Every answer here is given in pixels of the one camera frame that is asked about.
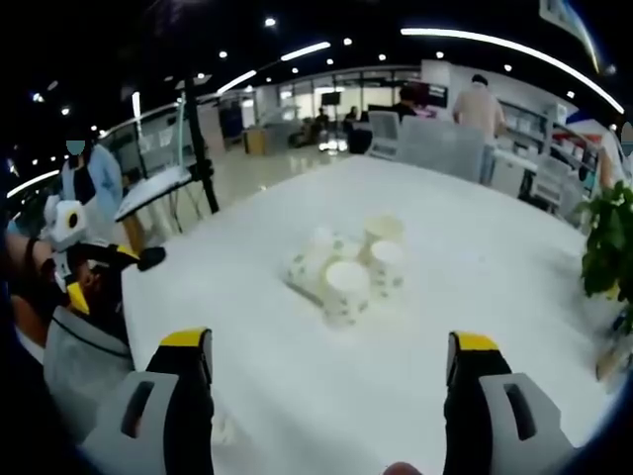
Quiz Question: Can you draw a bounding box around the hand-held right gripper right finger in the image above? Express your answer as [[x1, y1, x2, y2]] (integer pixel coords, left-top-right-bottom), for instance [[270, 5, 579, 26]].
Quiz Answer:
[[443, 330, 578, 475]]

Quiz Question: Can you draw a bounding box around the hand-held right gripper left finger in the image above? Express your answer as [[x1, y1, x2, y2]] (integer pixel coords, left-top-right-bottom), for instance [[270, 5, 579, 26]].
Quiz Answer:
[[81, 326, 218, 475]]

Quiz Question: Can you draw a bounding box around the person's left hand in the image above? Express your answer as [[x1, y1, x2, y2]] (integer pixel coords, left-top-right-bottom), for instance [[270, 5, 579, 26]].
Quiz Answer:
[[73, 260, 104, 297]]

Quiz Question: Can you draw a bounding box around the person's right hand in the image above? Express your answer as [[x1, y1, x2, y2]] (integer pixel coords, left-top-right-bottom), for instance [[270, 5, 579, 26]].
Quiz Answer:
[[384, 460, 426, 475]]

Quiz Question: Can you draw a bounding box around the small black device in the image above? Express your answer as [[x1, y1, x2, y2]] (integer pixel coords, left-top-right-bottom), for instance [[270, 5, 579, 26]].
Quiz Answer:
[[136, 245, 168, 272]]

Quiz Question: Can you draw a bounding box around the grey chair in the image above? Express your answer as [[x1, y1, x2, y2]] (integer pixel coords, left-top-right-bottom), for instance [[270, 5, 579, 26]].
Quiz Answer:
[[44, 304, 135, 441]]

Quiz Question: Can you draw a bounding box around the white side table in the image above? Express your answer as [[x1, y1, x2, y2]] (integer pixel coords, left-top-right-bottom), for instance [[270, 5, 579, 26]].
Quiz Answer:
[[114, 165, 194, 223]]

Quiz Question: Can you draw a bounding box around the black tripod stand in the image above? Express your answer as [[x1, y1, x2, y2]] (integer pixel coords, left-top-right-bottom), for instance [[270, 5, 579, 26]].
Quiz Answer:
[[175, 73, 222, 215]]

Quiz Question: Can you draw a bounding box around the brown cardboard box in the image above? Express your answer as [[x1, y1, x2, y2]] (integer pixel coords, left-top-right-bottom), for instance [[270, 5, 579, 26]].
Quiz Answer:
[[242, 127, 268, 155]]

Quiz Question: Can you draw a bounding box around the potted green plant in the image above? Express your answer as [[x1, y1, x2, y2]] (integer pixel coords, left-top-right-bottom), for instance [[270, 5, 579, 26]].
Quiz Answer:
[[576, 182, 633, 382]]

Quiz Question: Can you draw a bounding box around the grey desk partition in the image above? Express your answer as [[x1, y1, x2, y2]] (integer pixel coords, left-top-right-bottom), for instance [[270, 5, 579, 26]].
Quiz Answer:
[[398, 116, 486, 182]]

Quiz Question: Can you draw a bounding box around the white storage shelf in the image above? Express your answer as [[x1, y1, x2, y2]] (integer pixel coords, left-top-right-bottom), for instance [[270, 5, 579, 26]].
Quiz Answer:
[[498, 101, 585, 167]]

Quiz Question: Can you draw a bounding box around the white chair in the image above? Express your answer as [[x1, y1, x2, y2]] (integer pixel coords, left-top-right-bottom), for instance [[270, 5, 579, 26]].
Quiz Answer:
[[365, 111, 402, 159]]

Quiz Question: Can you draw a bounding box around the curved ceiling light strip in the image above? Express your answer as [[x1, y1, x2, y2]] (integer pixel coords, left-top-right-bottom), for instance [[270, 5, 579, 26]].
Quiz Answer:
[[400, 27, 625, 115]]

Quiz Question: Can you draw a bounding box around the ceiling air conditioner vent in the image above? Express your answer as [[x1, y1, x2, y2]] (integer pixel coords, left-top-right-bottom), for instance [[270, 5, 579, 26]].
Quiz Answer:
[[538, 0, 602, 70]]

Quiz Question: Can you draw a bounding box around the wall display screen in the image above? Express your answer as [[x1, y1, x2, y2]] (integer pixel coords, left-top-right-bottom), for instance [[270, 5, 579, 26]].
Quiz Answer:
[[419, 83, 449, 108]]

